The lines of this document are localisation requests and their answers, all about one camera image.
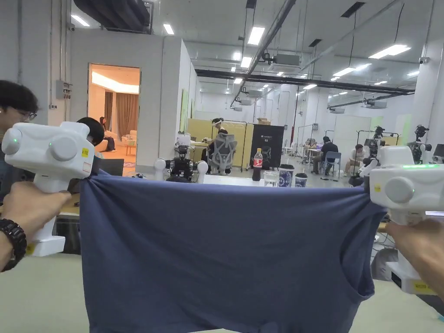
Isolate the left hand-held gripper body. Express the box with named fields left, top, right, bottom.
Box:
left=1, top=121, right=104, bottom=257

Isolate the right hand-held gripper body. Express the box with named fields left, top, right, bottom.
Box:
left=362, top=145, right=444, bottom=296

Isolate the dark blue shirt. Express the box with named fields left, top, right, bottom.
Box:
left=79, top=169, right=388, bottom=333

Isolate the person's left hand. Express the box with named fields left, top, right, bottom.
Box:
left=1, top=181, right=72, bottom=244

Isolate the person's right hand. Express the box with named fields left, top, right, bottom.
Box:
left=384, top=218, right=444, bottom=303

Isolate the dark-headed robot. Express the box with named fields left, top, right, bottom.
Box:
left=407, top=124, right=433, bottom=164

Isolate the blue chair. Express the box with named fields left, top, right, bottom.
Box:
left=323, top=152, right=343, bottom=180

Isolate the cream sofa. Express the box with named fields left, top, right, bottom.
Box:
left=95, top=129, right=138, bottom=153

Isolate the blue patterned paper cup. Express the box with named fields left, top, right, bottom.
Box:
left=279, top=164, right=296, bottom=188

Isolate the tall black cabinet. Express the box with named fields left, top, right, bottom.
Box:
left=252, top=123, right=285, bottom=171

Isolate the black and white robot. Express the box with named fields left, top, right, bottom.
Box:
left=155, top=133, right=209, bottom=183

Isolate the cola bottle with red label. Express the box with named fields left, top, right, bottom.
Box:
left=251, top=148, right=264, bottom=182

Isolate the grey mesh office chair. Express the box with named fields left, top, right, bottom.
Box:
left=207, top=133, right=239, bottom=175

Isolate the grey wall switch box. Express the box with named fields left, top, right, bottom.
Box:
left=56, top=79, right=73, bottom=100

